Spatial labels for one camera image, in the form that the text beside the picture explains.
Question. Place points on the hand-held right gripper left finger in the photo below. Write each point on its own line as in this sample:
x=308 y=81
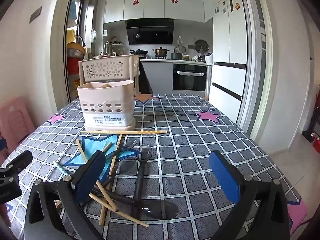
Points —
x=92 y=177

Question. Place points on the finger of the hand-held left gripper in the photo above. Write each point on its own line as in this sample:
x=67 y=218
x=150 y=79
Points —
x=20 y=159
x=1 y=143

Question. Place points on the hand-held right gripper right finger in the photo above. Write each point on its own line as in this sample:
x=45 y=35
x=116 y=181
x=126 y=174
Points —
x=225 y=177

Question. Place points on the dark translucent plastic spoon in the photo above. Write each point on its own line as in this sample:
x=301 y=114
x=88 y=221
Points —
x=144 y=153
x=130 y=143
x=127 y=167
x=160 y=210

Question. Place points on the beige plastic utensil holder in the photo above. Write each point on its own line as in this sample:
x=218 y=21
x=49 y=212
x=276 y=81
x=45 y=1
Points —
x=107 y=100

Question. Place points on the pink plastic stool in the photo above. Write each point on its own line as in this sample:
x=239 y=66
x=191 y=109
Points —
x=15 y=122

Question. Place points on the grey checked star tablecloth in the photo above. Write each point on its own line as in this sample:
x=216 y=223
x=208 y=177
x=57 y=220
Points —
x=200 y=155

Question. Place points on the yellow oil bottle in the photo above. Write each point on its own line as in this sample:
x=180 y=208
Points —
x=76 y=87

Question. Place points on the red fire extinguisher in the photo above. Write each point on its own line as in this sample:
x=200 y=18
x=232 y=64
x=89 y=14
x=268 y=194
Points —
x=317 y=143

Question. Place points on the black built-in oven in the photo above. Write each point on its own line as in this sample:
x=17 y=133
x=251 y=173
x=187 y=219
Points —
x=190 y=82

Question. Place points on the red bucket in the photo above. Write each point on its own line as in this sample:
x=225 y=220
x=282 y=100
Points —
x=73 y=66

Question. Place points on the white flower-cutout basket cart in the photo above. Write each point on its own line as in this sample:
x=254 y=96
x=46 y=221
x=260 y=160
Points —
x=105 y=68

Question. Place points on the orange basin with metal bowl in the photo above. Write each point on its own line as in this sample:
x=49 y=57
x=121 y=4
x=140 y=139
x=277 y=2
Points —
x=75 y=51

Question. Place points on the grey kitchen counter cabinet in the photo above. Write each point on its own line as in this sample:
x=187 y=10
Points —
x=160 y=77

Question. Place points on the white rice cooker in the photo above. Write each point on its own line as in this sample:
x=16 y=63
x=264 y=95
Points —
x=209 y=58

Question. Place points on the yellow container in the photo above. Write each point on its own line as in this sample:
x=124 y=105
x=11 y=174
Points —
x=70 y=36

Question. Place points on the dark cooking pot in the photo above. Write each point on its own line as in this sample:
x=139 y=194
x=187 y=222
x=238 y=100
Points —
x=177 y=56

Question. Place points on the metal kitchen faucet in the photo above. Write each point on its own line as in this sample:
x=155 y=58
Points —
x=80 y=38

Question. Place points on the black frying pan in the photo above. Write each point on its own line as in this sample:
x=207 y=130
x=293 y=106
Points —
x=140 y=52

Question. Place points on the white refrigerator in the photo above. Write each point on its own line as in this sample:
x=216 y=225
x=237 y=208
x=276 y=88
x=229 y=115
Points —
x=225 y=42

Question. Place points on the copper cooking pot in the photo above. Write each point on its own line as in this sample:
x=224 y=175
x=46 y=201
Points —
x=161 y=52

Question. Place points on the hanging clear plastic bag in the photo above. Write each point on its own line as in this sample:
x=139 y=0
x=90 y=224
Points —
x=94 y=36

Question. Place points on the blue paper sheet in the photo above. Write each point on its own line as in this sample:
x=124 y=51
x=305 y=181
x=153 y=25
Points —
x=73 y=11

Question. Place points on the black range hood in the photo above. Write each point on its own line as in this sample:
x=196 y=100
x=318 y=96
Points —
x=150 y=33

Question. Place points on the white upper cabinets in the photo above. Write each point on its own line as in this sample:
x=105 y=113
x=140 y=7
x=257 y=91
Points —
x=155 y=7

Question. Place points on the grey wall switch panel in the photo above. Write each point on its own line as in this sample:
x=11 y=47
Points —
x=35 y=15

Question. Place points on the round wall rack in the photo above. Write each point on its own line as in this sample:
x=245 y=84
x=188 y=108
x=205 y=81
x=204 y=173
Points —
x=200 y=45

